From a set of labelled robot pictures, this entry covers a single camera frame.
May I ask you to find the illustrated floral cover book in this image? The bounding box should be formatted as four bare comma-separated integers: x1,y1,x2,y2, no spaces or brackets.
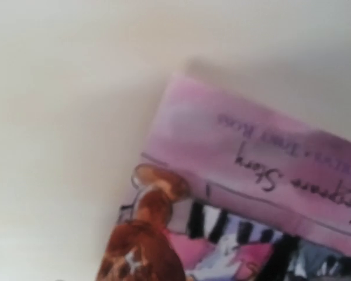
95,71,351,281

